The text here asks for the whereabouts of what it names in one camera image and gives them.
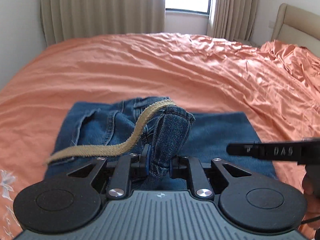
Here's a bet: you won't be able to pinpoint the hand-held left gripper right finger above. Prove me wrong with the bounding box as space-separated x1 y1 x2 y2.
169 156 252 198

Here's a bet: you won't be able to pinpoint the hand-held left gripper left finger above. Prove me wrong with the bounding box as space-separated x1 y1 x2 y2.
67 144 152 199

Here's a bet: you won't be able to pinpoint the beige padded headboard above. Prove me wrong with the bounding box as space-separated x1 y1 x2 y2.
271 3 320 49

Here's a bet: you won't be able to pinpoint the black cable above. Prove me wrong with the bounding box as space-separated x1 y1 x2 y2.
299 217 320 227

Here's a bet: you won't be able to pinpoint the blue denim pants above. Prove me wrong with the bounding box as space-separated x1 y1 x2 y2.
45 96 278 190

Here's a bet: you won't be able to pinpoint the orange bed sheet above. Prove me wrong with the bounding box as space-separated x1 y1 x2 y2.
0 32 320 240

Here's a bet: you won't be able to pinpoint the person's right hand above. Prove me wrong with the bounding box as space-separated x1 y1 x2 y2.
301 172 320 230

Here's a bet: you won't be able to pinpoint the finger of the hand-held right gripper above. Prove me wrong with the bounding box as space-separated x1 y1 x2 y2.
226 141 254 159

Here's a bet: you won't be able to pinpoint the beige curtain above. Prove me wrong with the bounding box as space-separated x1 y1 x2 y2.
207 0 262 42
40 0 167 47

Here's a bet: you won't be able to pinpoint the beige woven belt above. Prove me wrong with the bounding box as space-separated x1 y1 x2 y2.
46 99 178 166

